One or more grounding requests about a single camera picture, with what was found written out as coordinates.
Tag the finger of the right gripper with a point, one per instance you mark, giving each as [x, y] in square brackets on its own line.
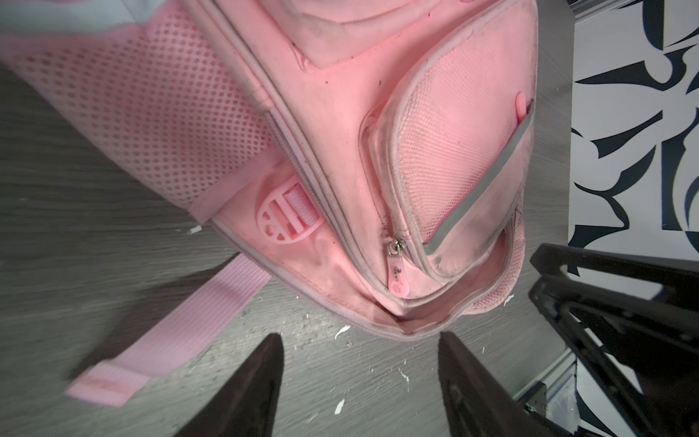
[642, 353]
[680, 276]

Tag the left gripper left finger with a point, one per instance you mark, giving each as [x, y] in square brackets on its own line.
[247, 403]

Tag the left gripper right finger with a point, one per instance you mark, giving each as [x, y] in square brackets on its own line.
[477, 405]

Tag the pink student backpack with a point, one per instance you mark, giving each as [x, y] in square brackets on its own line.
[370, 154]

